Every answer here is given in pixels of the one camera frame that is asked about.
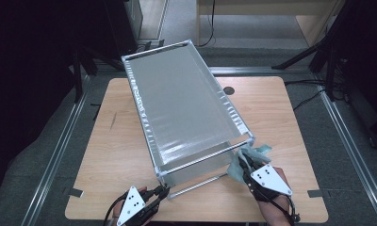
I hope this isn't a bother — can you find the dark curtain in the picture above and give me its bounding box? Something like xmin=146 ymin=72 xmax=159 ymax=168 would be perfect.
xmin=334 ymin=0 xmax=377 ymax=152
xmin=0 ymin=0 xmax=84 ymax=218

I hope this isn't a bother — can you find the metal floor rail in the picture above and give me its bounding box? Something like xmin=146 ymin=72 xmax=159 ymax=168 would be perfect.
xmin=315 ymin=84 xmax=377 ymax=226
xmin=93 ymin=65 xmax=317 ymax=78
xmin=20 ymin=74 xmax=92 ymax=226

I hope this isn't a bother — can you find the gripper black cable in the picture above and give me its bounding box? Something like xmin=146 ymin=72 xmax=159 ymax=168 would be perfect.
xmin=261 ymin=193 xmax=302 ymax=226
xmin=103 ymin=192 xmax=128 ymax=226

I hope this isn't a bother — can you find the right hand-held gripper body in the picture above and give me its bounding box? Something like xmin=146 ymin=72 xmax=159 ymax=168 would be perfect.
xmin=244 ymin=163 xmax=294 ymax=202

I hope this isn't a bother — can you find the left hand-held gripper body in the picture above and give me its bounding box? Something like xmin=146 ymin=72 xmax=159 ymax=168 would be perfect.
xmin=116 ymin=185 xmax=162 ymax=226

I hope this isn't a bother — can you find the grey tape piece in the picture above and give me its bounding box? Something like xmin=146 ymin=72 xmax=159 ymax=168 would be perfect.
xmin=63 ymin=186 xmax=85 ymax=199
xmin=306 ymin=188 xmax=329 ymax=199

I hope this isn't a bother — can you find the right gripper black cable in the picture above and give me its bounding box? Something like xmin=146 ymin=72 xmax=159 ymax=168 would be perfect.
xmin=261 ymin=193 xmax=302 ymax=226

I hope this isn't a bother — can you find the black floor cable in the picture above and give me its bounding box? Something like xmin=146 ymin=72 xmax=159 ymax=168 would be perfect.
xmin=284 ymin=78 xmax=350 ymax=112

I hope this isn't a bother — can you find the light wooden desk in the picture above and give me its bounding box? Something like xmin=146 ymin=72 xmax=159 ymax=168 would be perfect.
xmin=195 ymin=0 xmax=346 ymax=48

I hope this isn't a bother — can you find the person's right hand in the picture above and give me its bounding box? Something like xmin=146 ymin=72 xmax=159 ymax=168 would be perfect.
xmin=258 ymin=166 xmax=296 ymax=219

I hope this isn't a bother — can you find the black tripod stand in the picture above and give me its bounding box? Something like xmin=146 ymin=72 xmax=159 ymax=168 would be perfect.
xmin=71 ymin=46 xmax=134 ymax=104
xmin=270 ymin=0 xmax=354 ymax=103

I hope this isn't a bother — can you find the light blue cleaning cloth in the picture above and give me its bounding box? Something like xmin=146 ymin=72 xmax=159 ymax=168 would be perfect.
xmin=226 ymin=143 xmax=273 ymax=185

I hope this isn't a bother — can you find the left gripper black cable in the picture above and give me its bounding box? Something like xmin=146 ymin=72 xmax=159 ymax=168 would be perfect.
xmin=103 ymin=192 xmax=128 ymax=226

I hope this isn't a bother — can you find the black hanging cable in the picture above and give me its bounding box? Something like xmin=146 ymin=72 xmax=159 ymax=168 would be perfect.
xmin=197 ymin=0 xmax=217 ymax=48

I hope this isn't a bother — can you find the black computer case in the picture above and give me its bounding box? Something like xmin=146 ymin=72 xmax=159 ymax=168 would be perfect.
xmin=103 ymin=0 xmax=144 ymax=61

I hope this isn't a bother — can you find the person's left hand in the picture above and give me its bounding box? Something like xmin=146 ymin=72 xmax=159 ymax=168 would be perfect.
xmin=112 ymin=186 xmax=149 ymax=221

